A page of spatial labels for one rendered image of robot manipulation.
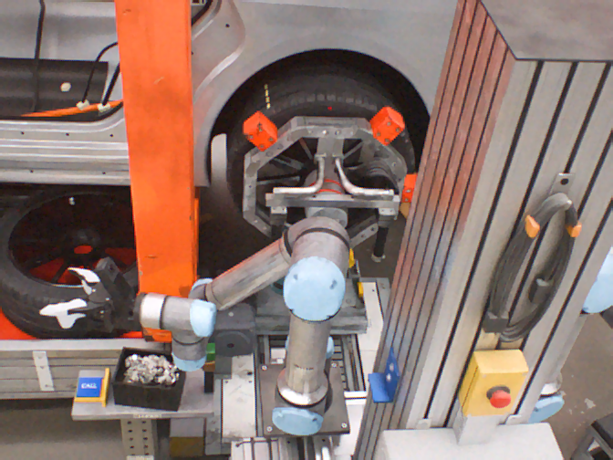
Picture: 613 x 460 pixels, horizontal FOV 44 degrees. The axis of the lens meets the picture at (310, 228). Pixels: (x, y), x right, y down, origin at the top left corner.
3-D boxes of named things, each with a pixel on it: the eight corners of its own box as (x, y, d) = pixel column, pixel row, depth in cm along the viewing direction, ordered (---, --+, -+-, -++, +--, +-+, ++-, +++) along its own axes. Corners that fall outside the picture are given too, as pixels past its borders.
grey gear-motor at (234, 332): (251, 304, 321) (254, 243, 298) (253, 385, 290) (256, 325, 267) (207, 304, 319) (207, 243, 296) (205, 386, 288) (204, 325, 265)
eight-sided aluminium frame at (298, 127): (387, 240, 284) (412, 118, 248) (389, 252, 279) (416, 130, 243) (241, 239, 278) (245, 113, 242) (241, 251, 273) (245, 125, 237)
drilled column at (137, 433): (159, 454, 274) (153, 383, 246) (157, 479, 267) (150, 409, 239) (130, 454, 273) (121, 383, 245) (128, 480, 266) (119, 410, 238)
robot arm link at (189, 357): (213, 339, 180) (213, 308, 173) (202, 377, 172) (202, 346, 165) (181, 334, 181) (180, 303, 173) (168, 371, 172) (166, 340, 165)
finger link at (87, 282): (68, 286, 174) (92, 306, 169) (67, 265, 171) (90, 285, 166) (80, 280, 176) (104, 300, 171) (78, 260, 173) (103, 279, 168)
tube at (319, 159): (324, 162, 250) (327, 136, 243) (330, 200, 236) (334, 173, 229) (270, 162, 248) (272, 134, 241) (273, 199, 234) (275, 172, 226)
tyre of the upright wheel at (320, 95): (309, 232, 313) (439, 138, 286) (314, 273, 295) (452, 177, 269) (188, 140, 277) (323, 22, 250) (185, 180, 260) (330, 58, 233)
